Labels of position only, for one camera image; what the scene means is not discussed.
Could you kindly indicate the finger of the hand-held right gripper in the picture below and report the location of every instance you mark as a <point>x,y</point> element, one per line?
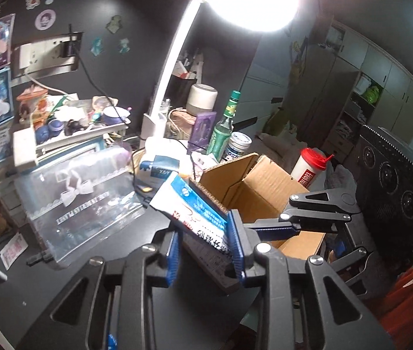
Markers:
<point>356,259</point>
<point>279,230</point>

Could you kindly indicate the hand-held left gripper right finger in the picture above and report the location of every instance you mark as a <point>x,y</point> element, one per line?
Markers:
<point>236,248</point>

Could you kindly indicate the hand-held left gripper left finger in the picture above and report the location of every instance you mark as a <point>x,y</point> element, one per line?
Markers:
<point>171,262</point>

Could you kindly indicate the brown cardboard box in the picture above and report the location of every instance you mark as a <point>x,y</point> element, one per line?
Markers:
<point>257,189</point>

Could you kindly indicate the blue white printed packet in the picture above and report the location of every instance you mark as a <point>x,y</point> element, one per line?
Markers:
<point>195,211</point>

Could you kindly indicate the orange cloth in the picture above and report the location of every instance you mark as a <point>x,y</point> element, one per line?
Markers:
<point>407,302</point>

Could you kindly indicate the white cup red lid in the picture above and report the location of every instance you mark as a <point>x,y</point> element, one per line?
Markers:
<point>310,167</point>

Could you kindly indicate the white can blue label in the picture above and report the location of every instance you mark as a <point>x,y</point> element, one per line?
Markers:
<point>238,146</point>

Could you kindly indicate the green plush toy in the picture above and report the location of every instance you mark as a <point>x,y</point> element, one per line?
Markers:
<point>371,93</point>

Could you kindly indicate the small blue white box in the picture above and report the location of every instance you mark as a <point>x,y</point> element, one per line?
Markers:
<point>160,166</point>

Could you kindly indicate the white wardrobe cabinets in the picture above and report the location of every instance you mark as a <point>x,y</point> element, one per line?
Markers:
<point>385,73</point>

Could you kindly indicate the clear plastic box with bow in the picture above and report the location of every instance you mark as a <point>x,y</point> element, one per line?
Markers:
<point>78,197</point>

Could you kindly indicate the green glass bottle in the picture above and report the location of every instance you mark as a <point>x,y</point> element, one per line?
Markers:
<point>222,131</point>

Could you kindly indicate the purple box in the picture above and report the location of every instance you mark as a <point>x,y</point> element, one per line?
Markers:
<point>202,131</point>

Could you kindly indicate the white cylindrical humidifier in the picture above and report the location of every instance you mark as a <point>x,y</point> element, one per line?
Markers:
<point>201,98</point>

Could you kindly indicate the yellow cartoon wardrobe sticker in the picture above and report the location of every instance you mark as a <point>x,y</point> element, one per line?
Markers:
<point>297,62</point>

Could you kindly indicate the purple cup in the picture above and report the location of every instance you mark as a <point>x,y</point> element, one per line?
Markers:
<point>113,116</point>

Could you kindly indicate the pink paper slip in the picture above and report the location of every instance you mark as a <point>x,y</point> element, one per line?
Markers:
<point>13,251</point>

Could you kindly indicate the white tray of trinkets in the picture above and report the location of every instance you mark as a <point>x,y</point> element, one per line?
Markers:
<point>67,138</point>

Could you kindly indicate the white desk lamp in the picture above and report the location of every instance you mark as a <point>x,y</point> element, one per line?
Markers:
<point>171,76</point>

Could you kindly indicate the black plug adapter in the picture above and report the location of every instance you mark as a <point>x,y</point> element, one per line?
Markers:
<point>69,48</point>

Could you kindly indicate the round badge sticker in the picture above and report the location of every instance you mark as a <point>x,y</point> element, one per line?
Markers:
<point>45,19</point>

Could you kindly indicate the small teal wall sticker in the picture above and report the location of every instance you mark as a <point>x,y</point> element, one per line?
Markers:
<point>124,45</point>

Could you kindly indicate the teal figure wall sticker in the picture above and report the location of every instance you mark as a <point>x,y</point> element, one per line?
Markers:
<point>97,46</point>

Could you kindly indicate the white wall socket plate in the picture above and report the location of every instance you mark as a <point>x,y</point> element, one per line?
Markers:
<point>38,56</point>

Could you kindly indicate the green figure wall sticker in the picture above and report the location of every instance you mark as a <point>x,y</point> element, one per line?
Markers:
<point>114,23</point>

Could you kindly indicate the small rectangular wall sticker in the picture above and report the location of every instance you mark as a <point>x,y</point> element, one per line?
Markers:
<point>33,2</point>

